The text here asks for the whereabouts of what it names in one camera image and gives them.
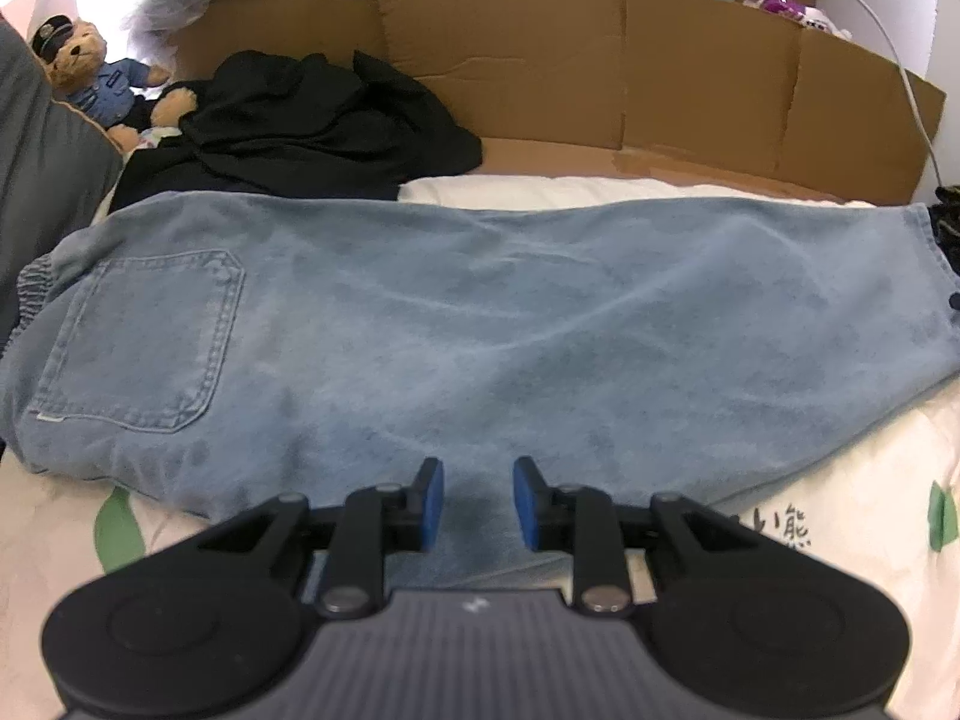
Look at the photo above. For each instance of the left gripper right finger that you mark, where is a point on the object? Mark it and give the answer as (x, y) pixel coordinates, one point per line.
(581, 522)

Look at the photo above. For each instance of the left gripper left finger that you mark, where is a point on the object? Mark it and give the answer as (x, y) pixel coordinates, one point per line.
(371, 525)

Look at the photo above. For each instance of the light blue denim jeans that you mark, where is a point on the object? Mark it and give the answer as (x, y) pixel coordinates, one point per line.
(211, 350)

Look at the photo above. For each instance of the black garment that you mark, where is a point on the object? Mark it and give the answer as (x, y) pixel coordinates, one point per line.
(303, 129)

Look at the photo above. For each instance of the brown cardboard sheet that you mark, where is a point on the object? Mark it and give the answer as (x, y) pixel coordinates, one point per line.
(663, 88)

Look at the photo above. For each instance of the leopard print garment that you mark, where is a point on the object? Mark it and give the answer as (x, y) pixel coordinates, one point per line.
(945, 222)

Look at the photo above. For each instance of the grey quilt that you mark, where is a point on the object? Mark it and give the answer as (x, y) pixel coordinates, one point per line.
(57, 166)

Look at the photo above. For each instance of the purple white detergent bag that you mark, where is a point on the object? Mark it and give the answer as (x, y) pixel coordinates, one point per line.
(804, 15)

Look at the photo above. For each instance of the police teddy bear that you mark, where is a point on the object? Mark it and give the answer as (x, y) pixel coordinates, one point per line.
(125, 97)

